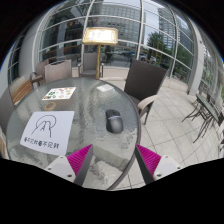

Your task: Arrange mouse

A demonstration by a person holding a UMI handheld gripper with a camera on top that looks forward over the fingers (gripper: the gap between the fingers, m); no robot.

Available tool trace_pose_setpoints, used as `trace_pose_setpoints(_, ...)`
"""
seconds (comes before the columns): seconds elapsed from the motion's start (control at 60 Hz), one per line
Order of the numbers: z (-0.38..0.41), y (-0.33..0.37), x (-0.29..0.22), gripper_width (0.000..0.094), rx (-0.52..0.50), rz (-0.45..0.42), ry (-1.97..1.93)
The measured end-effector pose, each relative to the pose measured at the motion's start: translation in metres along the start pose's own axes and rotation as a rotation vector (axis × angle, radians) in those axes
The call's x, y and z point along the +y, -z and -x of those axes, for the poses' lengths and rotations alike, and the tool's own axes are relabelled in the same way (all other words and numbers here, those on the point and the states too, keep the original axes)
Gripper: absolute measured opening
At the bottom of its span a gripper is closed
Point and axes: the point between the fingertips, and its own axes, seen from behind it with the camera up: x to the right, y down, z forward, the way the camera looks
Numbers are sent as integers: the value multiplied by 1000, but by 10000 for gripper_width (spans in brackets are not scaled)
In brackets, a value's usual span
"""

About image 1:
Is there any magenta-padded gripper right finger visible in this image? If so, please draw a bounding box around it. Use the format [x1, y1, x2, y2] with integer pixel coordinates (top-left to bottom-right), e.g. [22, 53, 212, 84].
[134, 143, 183, 185]

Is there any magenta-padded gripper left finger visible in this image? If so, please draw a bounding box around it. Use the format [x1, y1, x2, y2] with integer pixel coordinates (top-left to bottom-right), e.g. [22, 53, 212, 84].
[44, 143, 95, 187]

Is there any black computer mouse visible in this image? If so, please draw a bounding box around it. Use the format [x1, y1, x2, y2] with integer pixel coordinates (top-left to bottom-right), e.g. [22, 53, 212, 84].
[105, 109, 124, 134]

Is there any white mouse pad with drawing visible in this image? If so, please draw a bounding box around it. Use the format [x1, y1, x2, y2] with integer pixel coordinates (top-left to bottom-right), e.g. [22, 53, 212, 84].
[19, 110, 75, 157]

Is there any colourful picture menu card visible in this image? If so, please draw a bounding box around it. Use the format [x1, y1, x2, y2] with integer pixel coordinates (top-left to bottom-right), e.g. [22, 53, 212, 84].
[41, 86, 77, 101]

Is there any black metal folding furniture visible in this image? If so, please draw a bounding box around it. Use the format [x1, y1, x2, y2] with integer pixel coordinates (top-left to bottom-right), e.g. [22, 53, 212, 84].
[181, 91, 224, 144]

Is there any dark brown wicker chair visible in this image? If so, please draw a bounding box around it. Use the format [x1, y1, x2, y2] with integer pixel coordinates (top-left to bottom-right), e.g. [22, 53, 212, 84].
[123, 59, 168, 126]

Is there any dark grey wicker chair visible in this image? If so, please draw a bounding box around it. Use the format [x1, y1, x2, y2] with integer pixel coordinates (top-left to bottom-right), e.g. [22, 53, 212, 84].
[0, 87, 16, 136]

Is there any wooden slatted bench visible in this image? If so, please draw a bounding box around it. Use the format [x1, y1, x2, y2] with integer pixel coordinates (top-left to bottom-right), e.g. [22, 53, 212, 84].
[9, 75, 34, 106]

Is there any grey-brown wicker chair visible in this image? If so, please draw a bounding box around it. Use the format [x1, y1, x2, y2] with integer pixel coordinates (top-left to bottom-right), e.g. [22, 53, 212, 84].
[43, 59, 73, 84]

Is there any grey wicker armchair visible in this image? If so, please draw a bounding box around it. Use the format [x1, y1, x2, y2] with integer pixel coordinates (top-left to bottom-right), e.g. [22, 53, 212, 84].
[78, 52, 104, 79]

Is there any brown wicker armchair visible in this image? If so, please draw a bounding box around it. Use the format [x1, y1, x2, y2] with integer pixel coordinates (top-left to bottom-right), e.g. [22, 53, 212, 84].
[29, 59, 51, 88]

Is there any gold framed menu stand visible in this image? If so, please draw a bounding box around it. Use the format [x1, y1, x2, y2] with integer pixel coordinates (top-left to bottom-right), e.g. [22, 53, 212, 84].
[81, 27, 119, 80]

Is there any tan ring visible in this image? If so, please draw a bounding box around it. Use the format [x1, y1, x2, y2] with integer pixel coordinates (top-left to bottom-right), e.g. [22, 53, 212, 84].
[43, 101, 58, 112]

